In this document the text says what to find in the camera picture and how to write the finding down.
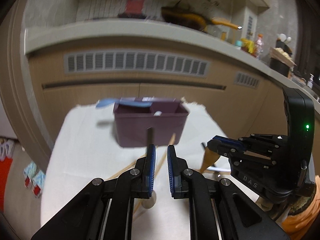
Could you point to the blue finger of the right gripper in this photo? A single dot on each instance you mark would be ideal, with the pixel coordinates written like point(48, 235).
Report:
point(223, 148)
point(230, 139)

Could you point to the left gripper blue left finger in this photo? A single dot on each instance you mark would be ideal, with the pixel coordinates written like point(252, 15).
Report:
point(149, 170)

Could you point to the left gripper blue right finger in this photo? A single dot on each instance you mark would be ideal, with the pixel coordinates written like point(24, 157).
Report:
point(174, 172)

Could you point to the wooden spoon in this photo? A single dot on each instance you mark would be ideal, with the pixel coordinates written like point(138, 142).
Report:
point(209, 158)

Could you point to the white plastic spoon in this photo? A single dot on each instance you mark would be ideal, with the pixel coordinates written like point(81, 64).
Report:
point(157, 113)

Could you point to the blue plastic spoon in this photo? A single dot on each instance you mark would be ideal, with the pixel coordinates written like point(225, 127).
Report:
point(108, 101)

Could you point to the black pot with utensils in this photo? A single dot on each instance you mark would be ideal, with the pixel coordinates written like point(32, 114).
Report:
point(281, 56)

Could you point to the white kitchen countertop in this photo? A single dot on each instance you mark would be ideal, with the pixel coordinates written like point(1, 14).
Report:
point(36, 38)

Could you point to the right gloved hand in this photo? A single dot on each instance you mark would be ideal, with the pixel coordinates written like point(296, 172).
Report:
point(297, 206)

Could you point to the wooden chopstick diagonal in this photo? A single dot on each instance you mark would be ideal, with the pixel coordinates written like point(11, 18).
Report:
point(160, 164)

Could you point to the wooden chopstick upper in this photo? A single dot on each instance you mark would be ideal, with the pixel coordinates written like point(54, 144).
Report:
point(117, 174)

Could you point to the purple utensil holder box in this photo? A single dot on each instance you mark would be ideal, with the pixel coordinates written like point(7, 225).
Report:
point(131, 123)

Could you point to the small grey vent grille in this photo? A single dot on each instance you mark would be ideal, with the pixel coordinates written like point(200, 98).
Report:
point(244, 79)

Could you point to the white cloth mat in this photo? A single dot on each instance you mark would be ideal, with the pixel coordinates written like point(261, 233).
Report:
point(86, 148)

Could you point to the black yellow wok pan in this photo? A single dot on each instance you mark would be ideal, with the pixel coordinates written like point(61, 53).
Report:
point(192, 20)

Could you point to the long grey vent grille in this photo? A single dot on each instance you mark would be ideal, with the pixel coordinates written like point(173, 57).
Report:
point(134, 60)

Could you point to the red floor mat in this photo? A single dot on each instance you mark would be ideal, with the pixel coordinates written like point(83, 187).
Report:
point(4, 171)

